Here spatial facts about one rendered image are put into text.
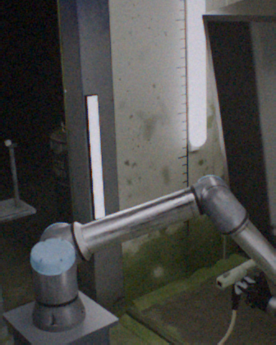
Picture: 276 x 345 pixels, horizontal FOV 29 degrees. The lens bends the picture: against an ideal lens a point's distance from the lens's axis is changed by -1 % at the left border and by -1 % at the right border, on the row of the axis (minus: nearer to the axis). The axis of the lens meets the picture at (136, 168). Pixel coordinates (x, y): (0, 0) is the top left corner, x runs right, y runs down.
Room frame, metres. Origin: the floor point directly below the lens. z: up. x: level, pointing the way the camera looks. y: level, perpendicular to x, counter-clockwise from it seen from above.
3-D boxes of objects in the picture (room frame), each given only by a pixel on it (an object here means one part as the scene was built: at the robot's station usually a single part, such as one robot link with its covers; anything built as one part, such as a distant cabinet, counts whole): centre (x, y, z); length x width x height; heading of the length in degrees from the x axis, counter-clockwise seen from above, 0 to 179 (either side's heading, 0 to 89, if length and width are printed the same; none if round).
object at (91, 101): (2.52, 0.20, 0.96); 0.06 x 0.02 x 0.63; 127
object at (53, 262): (1.65, 0.30, 0.83); 0.17 x 0.15 x 0.18; 3
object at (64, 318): (1.64, 0.30, 0.69); 0.19 x 0.19 x 0.10
